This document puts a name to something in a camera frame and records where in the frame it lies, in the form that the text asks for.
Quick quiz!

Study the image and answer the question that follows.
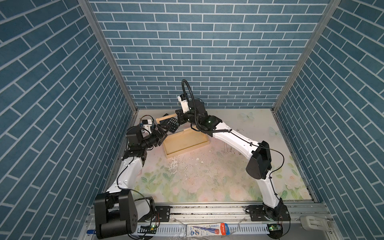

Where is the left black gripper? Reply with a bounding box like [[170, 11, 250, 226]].
[[139, 125, 171, 150]]

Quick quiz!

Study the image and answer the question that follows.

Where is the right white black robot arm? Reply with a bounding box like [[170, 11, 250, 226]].
[[176, 94, 291, 222]]

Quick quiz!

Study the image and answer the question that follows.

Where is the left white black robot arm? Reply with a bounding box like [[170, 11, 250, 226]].
[[94, 124, 171, 240]]

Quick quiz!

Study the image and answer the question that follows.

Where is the wooden jewelry display stand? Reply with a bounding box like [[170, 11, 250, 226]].
[[162, 129, 210, 159]]

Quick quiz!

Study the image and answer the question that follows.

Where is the black calculator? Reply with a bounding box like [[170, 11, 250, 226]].
[[160, 117, 180, 133]]

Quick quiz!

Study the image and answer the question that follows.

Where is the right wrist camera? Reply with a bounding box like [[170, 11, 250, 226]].
[[178, 94, 190, 114]]

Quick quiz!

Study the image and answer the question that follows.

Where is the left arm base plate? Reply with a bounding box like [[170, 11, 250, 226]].
[[153, 205, 172, 223]]

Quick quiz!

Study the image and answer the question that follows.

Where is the aluminium front rail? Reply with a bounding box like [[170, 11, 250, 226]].
[[78, 202, 343, 240]]

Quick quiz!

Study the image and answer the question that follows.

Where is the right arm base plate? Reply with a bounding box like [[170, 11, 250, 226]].
[[246, 205, 291, 222]]

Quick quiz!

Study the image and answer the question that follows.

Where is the white plastic bracket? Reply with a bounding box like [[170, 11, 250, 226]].
[[300, 216, 329, 231]]

